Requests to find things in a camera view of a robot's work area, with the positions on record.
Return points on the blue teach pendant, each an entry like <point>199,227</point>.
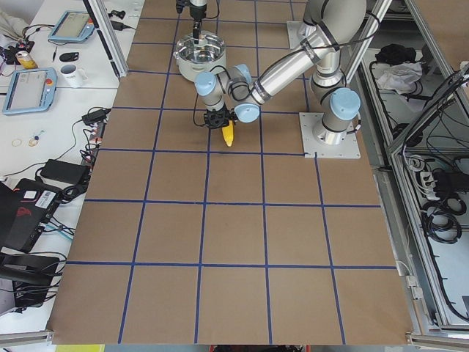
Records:
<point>30,91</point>
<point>73,27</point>

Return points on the black cloth bundle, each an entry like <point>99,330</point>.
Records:
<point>396,54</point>

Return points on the black power brick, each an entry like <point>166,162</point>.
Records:
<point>65,172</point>

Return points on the white crumpled cloth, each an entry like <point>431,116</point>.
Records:
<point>401,78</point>

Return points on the black laptop with sticker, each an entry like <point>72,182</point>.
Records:
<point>24,211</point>

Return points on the white mug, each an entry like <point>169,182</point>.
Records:
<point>76,77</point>

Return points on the black docking station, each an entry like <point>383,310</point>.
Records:
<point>28,280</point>

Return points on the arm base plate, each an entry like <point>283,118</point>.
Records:
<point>297,31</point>
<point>319,142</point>

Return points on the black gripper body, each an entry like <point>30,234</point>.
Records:
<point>218,113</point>
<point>196,13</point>

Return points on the pale green electric pot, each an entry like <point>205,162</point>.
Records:
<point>209,54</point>

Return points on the yellow corn cob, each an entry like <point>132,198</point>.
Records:
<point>228,133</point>

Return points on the lower blue teach pendant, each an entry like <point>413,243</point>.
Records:
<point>30,91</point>

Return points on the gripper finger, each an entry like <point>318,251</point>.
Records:
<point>196,31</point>

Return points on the small black charger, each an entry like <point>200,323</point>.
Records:
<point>98,115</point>

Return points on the upper blue teach pendant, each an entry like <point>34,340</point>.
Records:
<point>73,27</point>

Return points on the black round case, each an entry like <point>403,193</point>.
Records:
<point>69,57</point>

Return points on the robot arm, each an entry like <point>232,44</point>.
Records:
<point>327,26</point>

